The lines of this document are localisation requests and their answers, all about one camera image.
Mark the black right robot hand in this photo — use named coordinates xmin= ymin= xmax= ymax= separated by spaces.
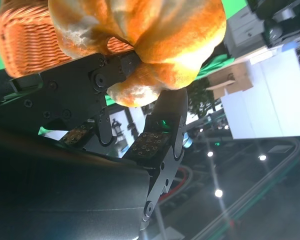
xmin=0 ymin=51 xmax=190 ymax=240

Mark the orange white ring bread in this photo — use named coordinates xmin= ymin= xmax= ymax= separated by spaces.
xmin=47 ymin=0 xmax=228 ymax=108

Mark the orange wicker basket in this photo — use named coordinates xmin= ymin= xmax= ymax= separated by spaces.
xmin=0 ymin=6 xmax=141 ymax=78

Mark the green leafy plant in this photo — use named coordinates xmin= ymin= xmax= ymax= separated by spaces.
xmin=189 ymin=79 xmax=217 ymax=118

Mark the brown cardboard box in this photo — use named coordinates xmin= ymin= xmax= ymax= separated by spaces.
xmin=206 ymin=61 xmax=255 ymax=101

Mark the white board panel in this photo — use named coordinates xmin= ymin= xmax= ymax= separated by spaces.
xmin=221 ymin=47 xmax=300 ymax=141

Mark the grey drawer cabinet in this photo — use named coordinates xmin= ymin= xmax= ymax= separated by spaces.
xmin=224 ymin=17 xmax=270 ymax=60

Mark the red floor cable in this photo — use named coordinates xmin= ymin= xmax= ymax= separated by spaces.
xmin=173 ymin=166 xmax=194 ymax=191

